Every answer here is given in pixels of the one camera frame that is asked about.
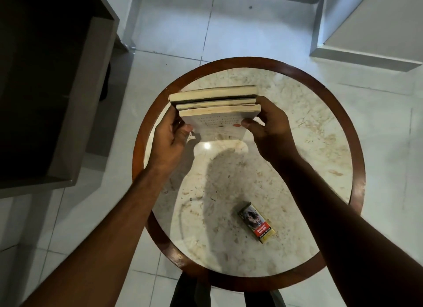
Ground person's left hand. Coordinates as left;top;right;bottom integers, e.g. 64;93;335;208
147;106;194;174

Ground person's right hand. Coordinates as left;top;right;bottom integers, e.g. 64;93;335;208
241;96;302;167

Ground white paperback book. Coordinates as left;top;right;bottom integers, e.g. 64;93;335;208
179;104;262;142

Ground thin paperback book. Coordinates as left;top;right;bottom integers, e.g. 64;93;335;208
176;98;257;111

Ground dark cover paperback book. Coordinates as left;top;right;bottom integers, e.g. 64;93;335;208
169;85;258;105

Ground person's right forearm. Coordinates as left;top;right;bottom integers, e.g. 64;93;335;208
272;155;423;307

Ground person's left forearm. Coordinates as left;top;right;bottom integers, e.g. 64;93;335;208
20;163;172;307

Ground round marble wood-rimmed table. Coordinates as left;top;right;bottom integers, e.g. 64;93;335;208
132;56;366;292

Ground small cigarette pack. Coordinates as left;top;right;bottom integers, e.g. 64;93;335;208
238;202;276;244

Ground dark wooden cabinet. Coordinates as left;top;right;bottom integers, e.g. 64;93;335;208
0;0;120;199

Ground person's dark trousers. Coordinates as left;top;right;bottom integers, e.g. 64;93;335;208
170;271;287;307

